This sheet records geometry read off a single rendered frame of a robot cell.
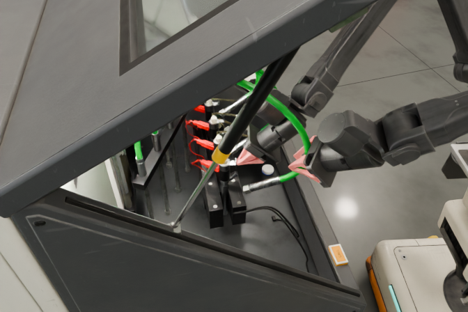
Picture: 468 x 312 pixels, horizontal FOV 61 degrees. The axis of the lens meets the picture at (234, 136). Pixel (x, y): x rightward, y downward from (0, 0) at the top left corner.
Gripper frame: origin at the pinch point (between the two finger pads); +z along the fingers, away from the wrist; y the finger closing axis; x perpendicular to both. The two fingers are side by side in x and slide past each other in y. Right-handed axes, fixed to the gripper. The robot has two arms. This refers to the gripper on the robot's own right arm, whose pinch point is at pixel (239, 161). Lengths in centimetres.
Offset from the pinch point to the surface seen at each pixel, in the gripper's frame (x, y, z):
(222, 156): 32.8, 26.7, -26.1
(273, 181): 10.8, -1.9, -9.0
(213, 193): 0.6, -3.0, 13.7
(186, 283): 37.0, 14.2, -2.6
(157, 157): -1.4, 15.5, 13.9
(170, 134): -10.0, 13.6, 12.6
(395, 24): -292, -196, -14
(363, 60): -223, -160, 15
